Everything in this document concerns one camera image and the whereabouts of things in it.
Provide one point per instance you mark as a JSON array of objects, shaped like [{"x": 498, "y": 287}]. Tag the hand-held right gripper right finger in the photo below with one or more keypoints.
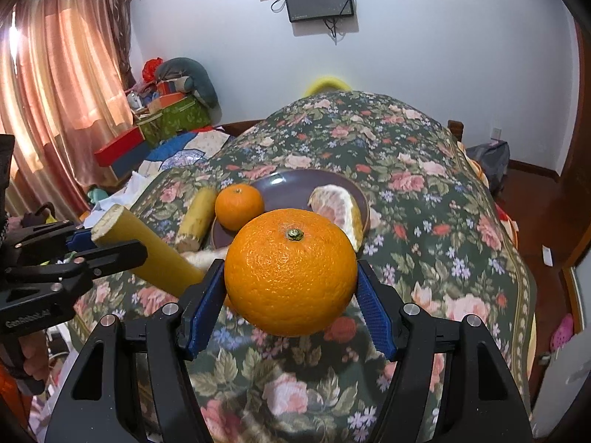
[{"x": 375, "y": 316}]

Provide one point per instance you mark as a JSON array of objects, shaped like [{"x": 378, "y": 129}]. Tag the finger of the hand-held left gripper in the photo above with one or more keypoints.
[
  {"x": 79, "y": 241},
  {"x": 115, "y": 254}
]

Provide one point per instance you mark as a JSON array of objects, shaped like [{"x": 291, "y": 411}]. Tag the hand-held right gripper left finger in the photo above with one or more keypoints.
[{"x": 205, "y": 307}]

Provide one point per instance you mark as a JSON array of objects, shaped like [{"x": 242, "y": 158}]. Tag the long yellow sugarcane piece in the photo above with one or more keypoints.
[{"x": 173, "y": 273}]

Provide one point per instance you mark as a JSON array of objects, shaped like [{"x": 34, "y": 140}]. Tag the large orange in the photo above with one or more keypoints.
[{"x": 291, "y": 277}]

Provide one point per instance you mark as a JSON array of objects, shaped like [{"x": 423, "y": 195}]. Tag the white fibrous piece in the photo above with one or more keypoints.
[{"x": 203, "y": 258}]

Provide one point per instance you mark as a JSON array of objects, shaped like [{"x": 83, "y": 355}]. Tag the white cloth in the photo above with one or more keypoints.
[{"x": 120, "y": 194}]

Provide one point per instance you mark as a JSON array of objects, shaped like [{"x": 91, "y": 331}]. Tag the short yellow sugarcane piece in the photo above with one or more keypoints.
[{"x": 196, "y": 217}]

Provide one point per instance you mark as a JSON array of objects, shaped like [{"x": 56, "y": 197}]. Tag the red flat box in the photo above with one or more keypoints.
[{"x": 121, "y": 145}]

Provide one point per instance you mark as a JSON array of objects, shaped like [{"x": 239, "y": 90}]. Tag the small orange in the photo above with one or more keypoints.
[{"x": 238, "y": 207}]

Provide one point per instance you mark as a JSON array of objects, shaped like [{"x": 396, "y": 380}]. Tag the peeled citrus fruit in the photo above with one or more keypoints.
[{"x": 334, "y": 207}]

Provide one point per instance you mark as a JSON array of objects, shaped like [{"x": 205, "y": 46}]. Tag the blue patterned quilt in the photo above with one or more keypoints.
[{"x": 184, "y": 152}]

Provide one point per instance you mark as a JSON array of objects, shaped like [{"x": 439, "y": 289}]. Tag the floral blanket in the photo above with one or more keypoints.
[{"x": 415, "y": 194}]

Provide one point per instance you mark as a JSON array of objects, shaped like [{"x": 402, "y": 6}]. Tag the purple plate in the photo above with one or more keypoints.
[{"x": 286, "y": 189}]

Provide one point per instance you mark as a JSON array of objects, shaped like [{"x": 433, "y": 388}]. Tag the green patterned box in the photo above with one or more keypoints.
[{"x": 178, "y": 117}]

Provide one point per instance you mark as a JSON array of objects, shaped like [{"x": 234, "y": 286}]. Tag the orange box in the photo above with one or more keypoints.
[{"x": 166, "y": 101}]

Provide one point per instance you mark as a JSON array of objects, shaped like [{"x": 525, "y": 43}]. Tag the pink curtain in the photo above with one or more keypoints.
[{"x": 60, "y": 78}]

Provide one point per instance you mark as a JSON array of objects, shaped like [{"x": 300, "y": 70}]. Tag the white paper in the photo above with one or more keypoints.
[{"x": 548, "y": 256}]

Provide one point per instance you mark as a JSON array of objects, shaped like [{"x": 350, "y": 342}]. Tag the red bag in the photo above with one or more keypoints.
[{"x": 151, "y": 70}]

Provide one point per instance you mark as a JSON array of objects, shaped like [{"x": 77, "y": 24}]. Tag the pink slipper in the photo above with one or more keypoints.
[{"x": 562, "y": 332}]

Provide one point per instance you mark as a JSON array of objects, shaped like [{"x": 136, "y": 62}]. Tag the dark bag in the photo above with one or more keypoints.
[{"x": 489, "y": 166}]

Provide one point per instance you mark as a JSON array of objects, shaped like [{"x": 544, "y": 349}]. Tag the grey plush toy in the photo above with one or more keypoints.
[{"x": 191, "y": 76}]

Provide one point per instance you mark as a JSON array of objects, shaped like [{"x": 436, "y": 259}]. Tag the yellow round object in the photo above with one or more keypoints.
[{"x": 328, "y": 84}]

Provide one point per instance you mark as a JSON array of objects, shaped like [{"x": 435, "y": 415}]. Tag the wooden bed post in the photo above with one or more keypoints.
[{"x": 455, "y": 130}]

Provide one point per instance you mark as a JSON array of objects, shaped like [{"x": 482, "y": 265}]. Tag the wall socket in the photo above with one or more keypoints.
[{"x": 497, "y": 133}]

